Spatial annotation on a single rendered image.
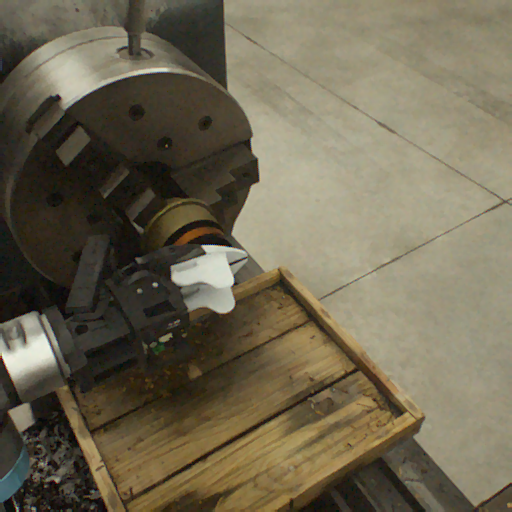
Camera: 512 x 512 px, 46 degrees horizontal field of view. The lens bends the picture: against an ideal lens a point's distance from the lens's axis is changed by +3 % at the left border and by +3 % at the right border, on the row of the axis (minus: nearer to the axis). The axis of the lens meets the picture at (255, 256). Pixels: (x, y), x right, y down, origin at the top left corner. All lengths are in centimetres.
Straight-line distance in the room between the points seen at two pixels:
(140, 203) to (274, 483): 34
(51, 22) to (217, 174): 26
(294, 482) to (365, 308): 140
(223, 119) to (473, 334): 149
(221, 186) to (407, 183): 197
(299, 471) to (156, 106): 44
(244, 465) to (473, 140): 244
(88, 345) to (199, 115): 31
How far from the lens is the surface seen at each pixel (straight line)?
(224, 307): 62
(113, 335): 57
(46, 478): 113
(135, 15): 69
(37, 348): 56
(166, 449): 74
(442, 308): 214
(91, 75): 68
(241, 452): 73
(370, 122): 301
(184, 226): 64
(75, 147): 64
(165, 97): 69
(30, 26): 81
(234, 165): 74
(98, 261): 64
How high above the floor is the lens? 153
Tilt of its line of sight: 44 degrees down
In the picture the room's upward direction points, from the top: straight up
